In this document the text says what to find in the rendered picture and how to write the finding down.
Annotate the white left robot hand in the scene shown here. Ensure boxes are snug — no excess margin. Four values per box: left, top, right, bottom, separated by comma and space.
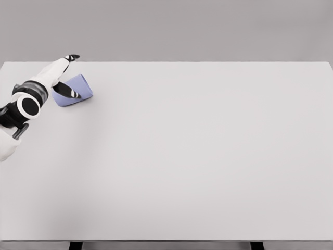
44, 54, 82, 99

